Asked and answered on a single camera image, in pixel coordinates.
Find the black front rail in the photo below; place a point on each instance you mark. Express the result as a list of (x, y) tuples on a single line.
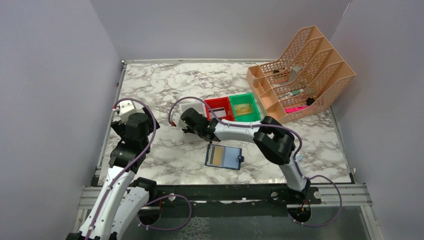
[(228, 200)]

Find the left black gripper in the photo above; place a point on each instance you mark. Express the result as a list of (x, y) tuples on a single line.
[(117, 127)]

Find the white grey card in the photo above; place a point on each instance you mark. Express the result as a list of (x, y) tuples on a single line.
[(220, 113)]

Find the gold card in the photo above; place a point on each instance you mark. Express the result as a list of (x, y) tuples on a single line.
[(242, 109), (216, 155)]

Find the peach desk organizer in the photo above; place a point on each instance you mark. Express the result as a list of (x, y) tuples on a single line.
[(324, 76)]

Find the white plastic bin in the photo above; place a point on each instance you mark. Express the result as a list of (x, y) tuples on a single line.
[(200, 108)]

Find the grey eraser block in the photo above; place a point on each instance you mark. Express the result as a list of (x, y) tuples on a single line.
[(294, 71)]

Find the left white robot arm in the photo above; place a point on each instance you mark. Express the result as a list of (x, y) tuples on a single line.
[(122, 195)]

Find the navy blue card holder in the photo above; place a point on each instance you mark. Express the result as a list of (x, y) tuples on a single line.
[(232, 157)]

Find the green capped marker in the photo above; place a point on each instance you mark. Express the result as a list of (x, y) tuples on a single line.
[(290, 94)]

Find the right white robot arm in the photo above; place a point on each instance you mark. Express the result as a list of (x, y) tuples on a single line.
[(275, 142)]

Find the black binder clip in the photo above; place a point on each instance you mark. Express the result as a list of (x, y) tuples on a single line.
[(310, 101)]

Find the red plastic bin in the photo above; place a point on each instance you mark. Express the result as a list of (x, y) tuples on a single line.
[(222, 102)]

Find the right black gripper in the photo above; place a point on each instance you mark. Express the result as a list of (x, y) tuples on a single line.
[(187, 118)]

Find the green plastic bin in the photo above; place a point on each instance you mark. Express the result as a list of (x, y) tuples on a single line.
[(246, 98)]

